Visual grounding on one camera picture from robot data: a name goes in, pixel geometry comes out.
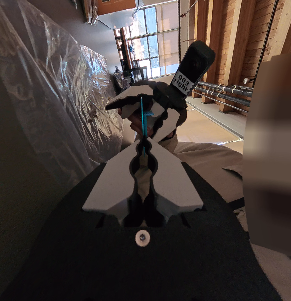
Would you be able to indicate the orange cardboard box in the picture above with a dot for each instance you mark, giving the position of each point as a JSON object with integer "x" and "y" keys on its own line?
{"x": 117, "y": 7}

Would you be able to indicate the grid pane window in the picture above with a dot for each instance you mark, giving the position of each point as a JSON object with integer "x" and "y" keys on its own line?
{"x": 157, "y": 42}

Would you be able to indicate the person's right hand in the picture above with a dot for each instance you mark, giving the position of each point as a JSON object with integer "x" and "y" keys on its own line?
{"x": 136, "y": 124}

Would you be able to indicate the black table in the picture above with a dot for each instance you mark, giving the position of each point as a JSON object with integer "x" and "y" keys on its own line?
{"x": 139, "y": 73}

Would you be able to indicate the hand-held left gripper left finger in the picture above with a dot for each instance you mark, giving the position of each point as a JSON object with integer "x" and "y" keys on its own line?
{"x": 107, "y": 188}

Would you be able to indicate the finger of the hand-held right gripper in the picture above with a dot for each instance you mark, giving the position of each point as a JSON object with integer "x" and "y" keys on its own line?
{"x": 133, "y": 91}
{"x": 170, "y": 124}

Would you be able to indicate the clear plastic bag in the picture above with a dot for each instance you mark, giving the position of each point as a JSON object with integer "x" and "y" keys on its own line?
{"x": 53, "y": 94}

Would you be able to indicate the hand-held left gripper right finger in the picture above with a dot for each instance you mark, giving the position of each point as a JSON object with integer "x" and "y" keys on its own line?
{"x": 176, "y": 188}

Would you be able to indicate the black insulated pipe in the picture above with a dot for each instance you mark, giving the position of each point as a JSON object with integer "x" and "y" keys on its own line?
{"x": 225, "y": 88}
{"x": 225, "y": 96}

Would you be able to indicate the crumpled dark plastic bag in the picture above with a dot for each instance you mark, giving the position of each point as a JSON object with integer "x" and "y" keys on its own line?
{"x": 120, "y": 81}

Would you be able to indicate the blue round metal plate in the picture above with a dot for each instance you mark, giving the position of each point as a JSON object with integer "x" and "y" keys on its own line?
{"x": 142, "y": 122}

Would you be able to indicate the blue perforated mounting bracket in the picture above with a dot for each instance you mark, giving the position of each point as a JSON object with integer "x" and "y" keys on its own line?
{"x": 149, "y": 114}

